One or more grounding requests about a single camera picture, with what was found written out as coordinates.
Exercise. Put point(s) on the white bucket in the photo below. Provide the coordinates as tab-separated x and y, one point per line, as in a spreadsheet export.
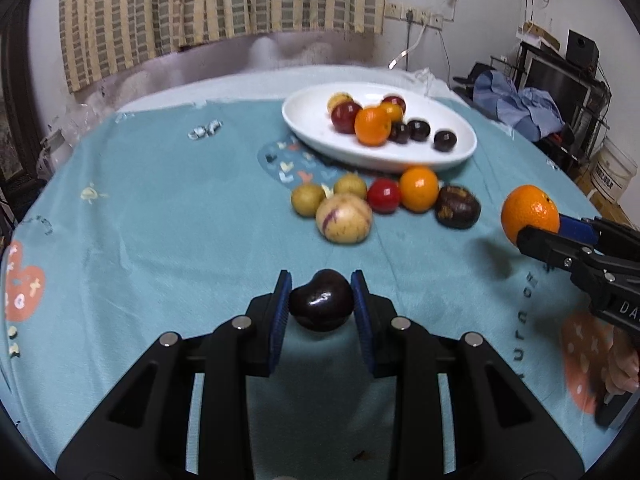
611	172

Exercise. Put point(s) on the dark brown passion fruit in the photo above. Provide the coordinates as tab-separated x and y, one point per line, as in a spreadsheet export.
457	207

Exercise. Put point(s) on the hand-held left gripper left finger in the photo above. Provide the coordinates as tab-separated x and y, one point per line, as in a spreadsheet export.
280	320

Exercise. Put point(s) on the white oval plate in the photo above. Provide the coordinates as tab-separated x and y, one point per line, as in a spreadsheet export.
310	115

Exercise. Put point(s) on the small yellow-green fruit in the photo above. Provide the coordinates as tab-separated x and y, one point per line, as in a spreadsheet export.
307	200
350	186
340	101

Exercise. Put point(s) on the striped checked curtain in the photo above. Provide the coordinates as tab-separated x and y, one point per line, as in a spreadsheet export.
210	5

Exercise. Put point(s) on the white wall socket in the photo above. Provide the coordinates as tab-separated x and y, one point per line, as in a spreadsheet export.
414	15
394	11
436	21

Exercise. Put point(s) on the blue clothes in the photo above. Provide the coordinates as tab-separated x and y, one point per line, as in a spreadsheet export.
520	105

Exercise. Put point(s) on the yellow pepino melon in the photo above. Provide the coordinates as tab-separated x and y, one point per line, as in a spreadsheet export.
344	220

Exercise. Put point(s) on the red plum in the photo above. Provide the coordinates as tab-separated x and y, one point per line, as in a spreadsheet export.
345	117
384	196
394	100

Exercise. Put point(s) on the white sheet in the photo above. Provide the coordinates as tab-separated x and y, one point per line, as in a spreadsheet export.
250	87

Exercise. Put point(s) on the cardboard box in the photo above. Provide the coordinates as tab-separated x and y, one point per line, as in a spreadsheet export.
542	35

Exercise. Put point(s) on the oval orange mandarin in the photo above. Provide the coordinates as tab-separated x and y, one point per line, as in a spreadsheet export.
372	126

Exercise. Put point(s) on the black speaker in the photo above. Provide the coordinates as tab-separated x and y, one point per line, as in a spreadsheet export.
582	49

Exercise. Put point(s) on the dark purple plum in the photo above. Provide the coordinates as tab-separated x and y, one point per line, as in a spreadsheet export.
400	133
322	300
419	130
444	140

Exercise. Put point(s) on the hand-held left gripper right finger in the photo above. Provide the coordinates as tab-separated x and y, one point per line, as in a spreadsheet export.
362	320

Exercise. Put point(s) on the person's right hand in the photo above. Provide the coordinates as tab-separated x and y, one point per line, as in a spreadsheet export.
622	367

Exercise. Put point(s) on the large orange mandarin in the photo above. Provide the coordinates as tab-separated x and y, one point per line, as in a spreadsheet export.
527	212

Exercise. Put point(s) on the small orange mandarin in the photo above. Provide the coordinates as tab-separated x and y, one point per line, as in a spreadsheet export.
394	113

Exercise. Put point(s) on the clear plastic bag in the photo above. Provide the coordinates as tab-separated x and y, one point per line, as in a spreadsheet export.
57	145

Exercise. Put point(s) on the teal printed tablecloth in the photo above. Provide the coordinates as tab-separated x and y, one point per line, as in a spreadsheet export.
175	210

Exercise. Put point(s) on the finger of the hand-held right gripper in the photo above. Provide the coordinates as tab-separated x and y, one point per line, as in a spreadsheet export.
577	229
545	248

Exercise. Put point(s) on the dark framed painting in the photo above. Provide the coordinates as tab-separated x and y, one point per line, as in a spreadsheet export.
15	110

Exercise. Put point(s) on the black monitor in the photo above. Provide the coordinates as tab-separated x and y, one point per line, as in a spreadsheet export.
557	80

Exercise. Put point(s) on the round orange mandarin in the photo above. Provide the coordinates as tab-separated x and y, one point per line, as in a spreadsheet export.
419	189

